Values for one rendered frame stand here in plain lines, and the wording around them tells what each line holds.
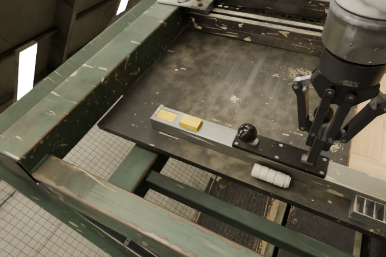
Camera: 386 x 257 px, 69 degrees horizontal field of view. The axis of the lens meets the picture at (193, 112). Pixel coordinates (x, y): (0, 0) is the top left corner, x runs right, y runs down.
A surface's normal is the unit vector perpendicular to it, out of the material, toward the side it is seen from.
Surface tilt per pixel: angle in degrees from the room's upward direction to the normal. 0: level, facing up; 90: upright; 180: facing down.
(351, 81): 93
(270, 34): 90
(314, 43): 90
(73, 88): 59
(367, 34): 87
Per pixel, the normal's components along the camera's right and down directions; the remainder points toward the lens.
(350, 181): -0.07, -0.68
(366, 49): -0.45, 0.68
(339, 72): -0.69, 0.57
